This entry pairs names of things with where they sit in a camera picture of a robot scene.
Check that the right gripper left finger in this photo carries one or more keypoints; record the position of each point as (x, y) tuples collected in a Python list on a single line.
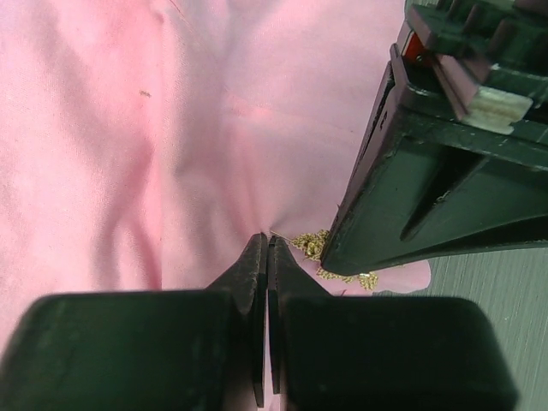
[(194, 349)]

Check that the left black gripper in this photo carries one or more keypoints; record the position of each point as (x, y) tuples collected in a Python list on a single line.
[(491, 62)]

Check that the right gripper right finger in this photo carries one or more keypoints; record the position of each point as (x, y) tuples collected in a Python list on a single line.
[(379, 353)]

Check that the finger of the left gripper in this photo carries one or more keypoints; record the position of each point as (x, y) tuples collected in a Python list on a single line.
[(425, 185)]

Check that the cream flower brooch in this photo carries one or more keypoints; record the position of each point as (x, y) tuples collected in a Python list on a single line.
[(312, 245)]

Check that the pink t-shirt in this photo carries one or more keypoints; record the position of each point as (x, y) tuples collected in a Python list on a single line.
[(144, 142)]

